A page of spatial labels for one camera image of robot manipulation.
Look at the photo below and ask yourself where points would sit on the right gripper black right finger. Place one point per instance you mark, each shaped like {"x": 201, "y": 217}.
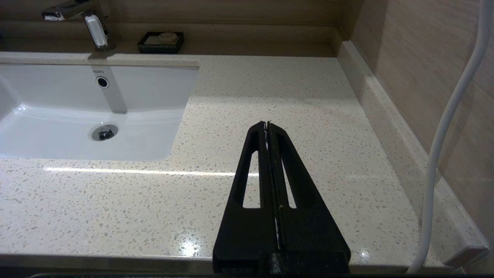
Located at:
{"x": 308, "y": 235}

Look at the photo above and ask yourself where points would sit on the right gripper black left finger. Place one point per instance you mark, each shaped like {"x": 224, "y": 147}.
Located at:
{"x": 239, "y": 235}

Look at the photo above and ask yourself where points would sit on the chrome sink drain stopper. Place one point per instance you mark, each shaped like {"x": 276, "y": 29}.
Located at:
{"x": 104, "y": 132}

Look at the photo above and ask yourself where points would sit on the black square soap dish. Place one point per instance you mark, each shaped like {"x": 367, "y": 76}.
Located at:
{"x": 154, "y": 47}

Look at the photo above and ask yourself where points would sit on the white ceramic sink basin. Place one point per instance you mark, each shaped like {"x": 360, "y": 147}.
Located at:
{"x": 50, "y": 143}

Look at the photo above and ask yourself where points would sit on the round white soap bar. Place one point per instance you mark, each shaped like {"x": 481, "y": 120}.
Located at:
{"x": 168, "y": 36}

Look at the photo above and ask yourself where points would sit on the chrome sink faucet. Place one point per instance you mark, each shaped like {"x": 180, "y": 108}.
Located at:
{"x": 98, "y": 34}

